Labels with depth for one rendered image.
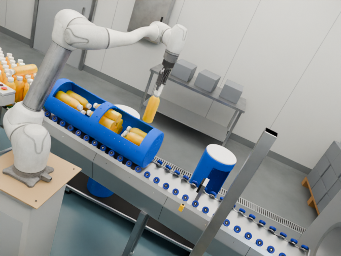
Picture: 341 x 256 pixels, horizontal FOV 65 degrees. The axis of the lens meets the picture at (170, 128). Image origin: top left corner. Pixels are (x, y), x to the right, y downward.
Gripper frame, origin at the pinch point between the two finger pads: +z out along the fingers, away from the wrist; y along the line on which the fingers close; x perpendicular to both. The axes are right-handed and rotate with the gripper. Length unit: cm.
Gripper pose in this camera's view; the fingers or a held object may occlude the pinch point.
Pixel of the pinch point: (158, 89)
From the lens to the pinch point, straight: 176.5
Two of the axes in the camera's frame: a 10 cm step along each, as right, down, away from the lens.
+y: 3.9, -3.1, 8.7
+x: -8.5, -4.7, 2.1
